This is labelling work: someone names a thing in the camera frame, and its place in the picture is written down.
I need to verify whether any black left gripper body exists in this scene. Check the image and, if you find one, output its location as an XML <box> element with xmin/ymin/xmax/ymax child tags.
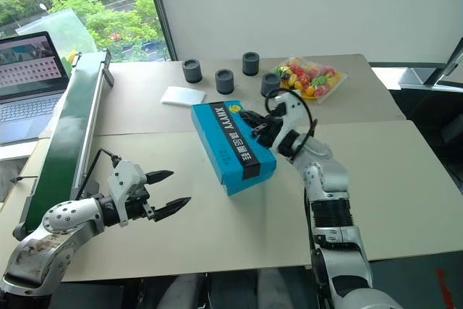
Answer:
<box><xmin>124</xmin><ymin>184</ymin><xmax>158</xmax><ymax>221</ymax></box>

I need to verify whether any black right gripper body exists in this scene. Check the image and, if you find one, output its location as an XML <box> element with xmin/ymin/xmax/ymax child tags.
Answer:
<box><xmin>256</xmin><ymin>114</ymin><xmax>287</xmax><ymax>150</ymax></box>

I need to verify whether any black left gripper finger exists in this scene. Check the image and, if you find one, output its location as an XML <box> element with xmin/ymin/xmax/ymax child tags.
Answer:
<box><xmin>145</xmin><ymin>169</ymin><xmax>175</xmax><ymax>186</ymax></box>
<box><xmin>153</xmin><ymin>196</ymin><xmax>192</xmax><ymax>224</ymax></box>

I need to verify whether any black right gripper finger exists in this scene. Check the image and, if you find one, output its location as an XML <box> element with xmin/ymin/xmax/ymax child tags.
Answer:
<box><xmin>239</xmin><ymin>109</ymin><xmax>270</xmax><ymax>126</ymax></box>
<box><xmin>249</xmin><ymin>122</ymin><xmax>269</xmax><ymax>140</ymax></box>

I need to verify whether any blue cardboard box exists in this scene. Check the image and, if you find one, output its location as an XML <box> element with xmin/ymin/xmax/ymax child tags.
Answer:
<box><xmin>190</xmin><ymin>98</ymin><xmax>278</xmax><ymax>198</ymax></box>

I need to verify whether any green conveyor belt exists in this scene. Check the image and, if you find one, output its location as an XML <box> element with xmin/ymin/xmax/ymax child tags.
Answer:
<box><xmin>13</xmin><ymin>48</ymin><xmax>115</xmax><ymax>242</ymax></box>

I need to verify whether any dark grey cylinder cup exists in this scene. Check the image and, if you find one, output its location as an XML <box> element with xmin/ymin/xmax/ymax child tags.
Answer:
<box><xmin>260</xmin><ymin>72</ymin><xmax>281</xmax><ymax>98</ymax></box>
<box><xmin>214</xmin><ymin>68</ymin><xmax>236</xmax><ymax>95</ymax></box>
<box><xmin>242</xmin><ymin>51</ymin><xmax>261</xmax><ymax>77</ymax></box>
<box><xmin>182</xmin><ymin>59</ymin><xmax>203</xmax><ymax>84</ymax></box>

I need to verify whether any clear bag of colourful toys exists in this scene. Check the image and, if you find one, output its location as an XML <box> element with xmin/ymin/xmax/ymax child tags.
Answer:
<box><xmin>272</xmin><ymin>56</ymin><xmax>349</xmax><ymax>103</ymax></box>

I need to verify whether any white foam pad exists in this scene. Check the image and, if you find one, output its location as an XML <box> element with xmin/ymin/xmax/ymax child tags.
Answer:
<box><xmin>159</xmin><ymin>85</ymin><xmax>208</xmax><ymax>109</ymax></box>

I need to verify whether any grey side desk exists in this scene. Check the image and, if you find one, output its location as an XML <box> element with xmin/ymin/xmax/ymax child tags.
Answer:
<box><xmin>371</xmin><ymin>66</ymin><xmax>463</xmax><ymax>93</ymax></box>

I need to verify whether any grey open laptop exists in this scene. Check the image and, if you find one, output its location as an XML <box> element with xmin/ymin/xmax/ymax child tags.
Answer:
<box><xmin>0</xmin><ymin>30</ymin><xmax>72</xmax><ymax>145</ymax></box>

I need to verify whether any green translucent plastic sheet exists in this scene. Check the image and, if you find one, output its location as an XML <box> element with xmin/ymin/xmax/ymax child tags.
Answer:
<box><xmin>15</xmin><ymin>8</ymin><xmax>97</xmax><ymax>57</ymax></box>

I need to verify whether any black metal bar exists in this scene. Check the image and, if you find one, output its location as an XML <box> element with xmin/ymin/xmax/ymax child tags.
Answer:
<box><xmin>420</xmin><ymin>35</ymin><xmax>463</xmax><ymax>90</ymax></box>

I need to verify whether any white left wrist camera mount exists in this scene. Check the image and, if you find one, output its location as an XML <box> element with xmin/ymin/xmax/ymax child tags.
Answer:
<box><xmin>106</xmin><ymin>159</ymin><xmax>148</xmax><ymax>229</ymax></box>

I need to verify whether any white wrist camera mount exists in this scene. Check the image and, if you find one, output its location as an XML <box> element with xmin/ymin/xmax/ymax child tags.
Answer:
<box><xmin>269</xmin><ymin>91</ymin><xmax>310</xmax><ymax>155</ymax></box>
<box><xmin>106</xmin><ymin>159</ymin><xmax>148</xmax><ymax>229</ymax></box>

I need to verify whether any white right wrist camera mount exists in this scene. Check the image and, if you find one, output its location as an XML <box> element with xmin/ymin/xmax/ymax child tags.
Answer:
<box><xmin>269</xmin><ymin>91</ymin><xmax>310</xmax><ymax>155</ymax></box>

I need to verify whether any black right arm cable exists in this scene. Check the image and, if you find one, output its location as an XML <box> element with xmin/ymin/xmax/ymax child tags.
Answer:
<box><xmin>263</xmin><ymin>87</ymin><xmax>320</xmax><ymax>160</ymax></box>

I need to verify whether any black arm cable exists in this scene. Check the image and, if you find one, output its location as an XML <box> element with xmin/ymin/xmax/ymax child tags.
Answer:
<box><xmin>77</xmin><ymin>147</ymin><xmax>122</xmax><ymax>203</ymax></box>
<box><xmin>263</xmin><ymin>87</ymin><xmax>320</xmax><ymax>160</ymax></box>

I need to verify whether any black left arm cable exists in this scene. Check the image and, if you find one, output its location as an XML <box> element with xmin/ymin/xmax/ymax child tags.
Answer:
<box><xmin>77</xmin><ymin>147</ymin><xmax>122</xmax><ymax>203</ymax></box>

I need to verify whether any thin black cable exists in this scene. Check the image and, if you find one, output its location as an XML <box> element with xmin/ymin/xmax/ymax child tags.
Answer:
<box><xmin>9</xmin><ymin>175</ymin><xmax>39</xmax><ymax>185</ymax></box>

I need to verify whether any black window frame post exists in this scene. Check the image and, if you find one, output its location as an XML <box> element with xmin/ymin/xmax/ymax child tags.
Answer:
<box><xmin>142</xmin><ymin>0</ymin><xmax>179</xmax><ymax>62</ymax></box>

